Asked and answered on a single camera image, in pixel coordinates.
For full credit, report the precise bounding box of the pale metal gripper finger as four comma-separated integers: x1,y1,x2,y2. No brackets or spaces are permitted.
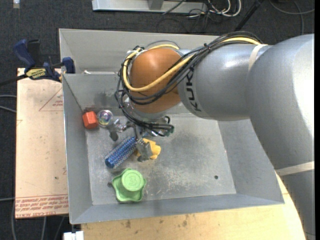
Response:
136,138,154,163
107,119,126,142

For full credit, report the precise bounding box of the yellow soft toy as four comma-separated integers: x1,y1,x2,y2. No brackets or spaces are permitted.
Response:
135,137,162,161

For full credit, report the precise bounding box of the clear iridescent ball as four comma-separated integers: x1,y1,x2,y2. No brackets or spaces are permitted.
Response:
96,109,114,129

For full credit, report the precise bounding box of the blue ribbed roller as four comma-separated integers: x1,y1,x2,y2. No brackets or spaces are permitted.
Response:
104,135,139,170

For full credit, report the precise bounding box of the red-orange block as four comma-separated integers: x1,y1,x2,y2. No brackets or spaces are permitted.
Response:
82,110,99,130

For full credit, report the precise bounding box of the green star-shaped cup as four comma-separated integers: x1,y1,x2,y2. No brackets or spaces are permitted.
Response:
111,167,148,203

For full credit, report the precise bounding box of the grey metal bin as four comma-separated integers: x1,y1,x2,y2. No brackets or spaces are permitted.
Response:
58,28,285,225

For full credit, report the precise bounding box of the brown cardboard board, red print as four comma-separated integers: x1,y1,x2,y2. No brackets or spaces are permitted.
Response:
14,67,70,220

